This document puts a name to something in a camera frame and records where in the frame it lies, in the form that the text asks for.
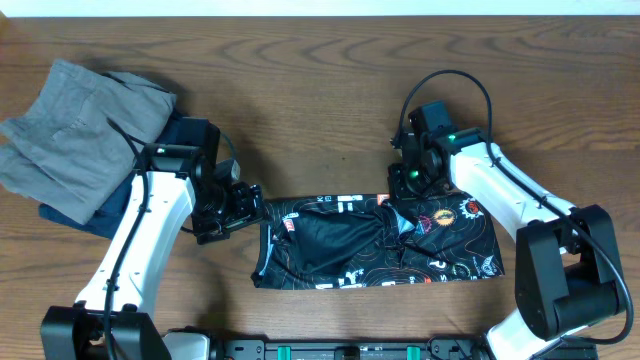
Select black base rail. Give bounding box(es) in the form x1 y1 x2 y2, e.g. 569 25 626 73
209 337 492 360

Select black patterned sports jersey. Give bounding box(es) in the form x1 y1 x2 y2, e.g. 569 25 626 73
251 193 504 290

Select folded dark blue garment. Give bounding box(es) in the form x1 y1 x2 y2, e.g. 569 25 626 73
38 110 189 240

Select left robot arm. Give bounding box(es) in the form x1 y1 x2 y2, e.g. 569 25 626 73
40 118 265 359

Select folded grey shorts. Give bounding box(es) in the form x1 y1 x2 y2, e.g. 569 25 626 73
1 59 176 224

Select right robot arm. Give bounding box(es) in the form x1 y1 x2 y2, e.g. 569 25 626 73
389 101 634 359

